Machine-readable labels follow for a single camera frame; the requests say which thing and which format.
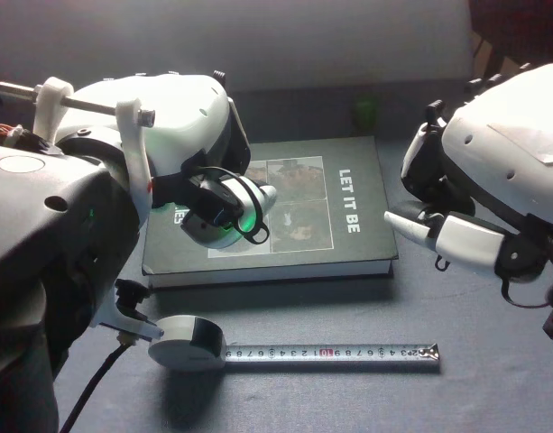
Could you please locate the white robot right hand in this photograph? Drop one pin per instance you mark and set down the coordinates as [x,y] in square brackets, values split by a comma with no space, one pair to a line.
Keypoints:
[506,135]

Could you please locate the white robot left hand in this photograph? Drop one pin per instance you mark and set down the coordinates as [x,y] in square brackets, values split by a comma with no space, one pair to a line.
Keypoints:
[190,117]

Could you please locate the white and black tape measure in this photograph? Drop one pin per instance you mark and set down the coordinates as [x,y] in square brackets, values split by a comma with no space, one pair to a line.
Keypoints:
[181,343]

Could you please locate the black Beatles hardcover book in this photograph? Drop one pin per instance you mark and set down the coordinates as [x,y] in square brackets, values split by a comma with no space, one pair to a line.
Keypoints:
[357,252]

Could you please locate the flat backdrop board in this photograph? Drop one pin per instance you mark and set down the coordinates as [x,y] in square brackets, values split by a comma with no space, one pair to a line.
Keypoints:
[213,40]

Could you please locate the green toy cylinder block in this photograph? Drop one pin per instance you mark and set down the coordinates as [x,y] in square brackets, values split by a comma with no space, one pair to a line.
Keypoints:
[365,113]

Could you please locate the grey table cloth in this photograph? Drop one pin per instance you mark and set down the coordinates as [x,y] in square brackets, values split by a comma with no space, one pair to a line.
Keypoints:
[303,406]

